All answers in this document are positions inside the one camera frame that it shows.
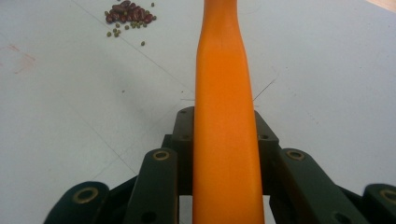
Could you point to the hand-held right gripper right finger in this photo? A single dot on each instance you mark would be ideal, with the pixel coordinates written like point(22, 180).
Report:
point(265, 149)

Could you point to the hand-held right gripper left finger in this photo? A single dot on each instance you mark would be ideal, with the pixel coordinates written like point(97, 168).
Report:
point(184, 149)

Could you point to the pile of red and green beans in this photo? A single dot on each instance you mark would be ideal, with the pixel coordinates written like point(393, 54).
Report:
point(130, 14)

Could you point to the wooden table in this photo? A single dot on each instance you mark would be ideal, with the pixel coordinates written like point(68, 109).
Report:
point(384, 3)

